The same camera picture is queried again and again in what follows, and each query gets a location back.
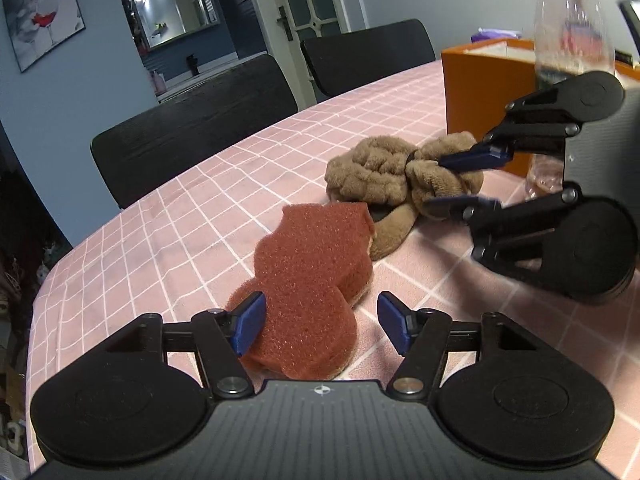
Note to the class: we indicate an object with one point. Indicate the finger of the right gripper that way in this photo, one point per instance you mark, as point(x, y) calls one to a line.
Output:
point(482, 156)
point(465, 208)

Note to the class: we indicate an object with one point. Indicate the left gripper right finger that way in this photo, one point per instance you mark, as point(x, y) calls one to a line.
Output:
point(497, 390)

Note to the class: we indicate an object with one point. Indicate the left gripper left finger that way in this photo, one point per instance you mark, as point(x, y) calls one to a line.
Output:
point(147, 389)

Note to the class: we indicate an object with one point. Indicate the brown plush toy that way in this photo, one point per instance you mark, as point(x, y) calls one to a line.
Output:
point(400, 182)

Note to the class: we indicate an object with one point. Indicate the reddish brown sponge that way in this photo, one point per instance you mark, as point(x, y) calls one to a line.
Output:
point(312, 270)

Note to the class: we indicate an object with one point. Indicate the orange cardboard box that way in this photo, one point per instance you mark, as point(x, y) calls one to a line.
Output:
point(482, 79)

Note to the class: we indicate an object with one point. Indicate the purple tissue pack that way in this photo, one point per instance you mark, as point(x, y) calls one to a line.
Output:
point(484, 34)

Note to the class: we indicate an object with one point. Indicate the clear plastic water bottle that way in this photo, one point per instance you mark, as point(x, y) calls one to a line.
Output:
point(570, 38)

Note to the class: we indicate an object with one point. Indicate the right black chair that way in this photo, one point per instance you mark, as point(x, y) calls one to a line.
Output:
point(345, 62)

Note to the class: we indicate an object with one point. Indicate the black chair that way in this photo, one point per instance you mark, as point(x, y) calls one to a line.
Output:
point(137, 156)
point(345, 62)

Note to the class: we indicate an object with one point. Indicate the smartphone on stand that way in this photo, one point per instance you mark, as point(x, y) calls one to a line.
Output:
point(631, 14)

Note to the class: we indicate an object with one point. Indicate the white glass panel door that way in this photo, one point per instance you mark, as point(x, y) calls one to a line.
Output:
point(286, 23)

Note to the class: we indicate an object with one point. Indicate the left black chair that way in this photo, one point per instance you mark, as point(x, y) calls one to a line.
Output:
point(137, 156)

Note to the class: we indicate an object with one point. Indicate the white sideboard cabinet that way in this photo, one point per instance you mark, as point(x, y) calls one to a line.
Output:
point(184, 82)

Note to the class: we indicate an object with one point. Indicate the wall mirror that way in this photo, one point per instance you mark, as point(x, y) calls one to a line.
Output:
point(165, 21)

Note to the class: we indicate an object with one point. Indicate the wine glass wall picture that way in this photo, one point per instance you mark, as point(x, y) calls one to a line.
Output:
point(36, 27)

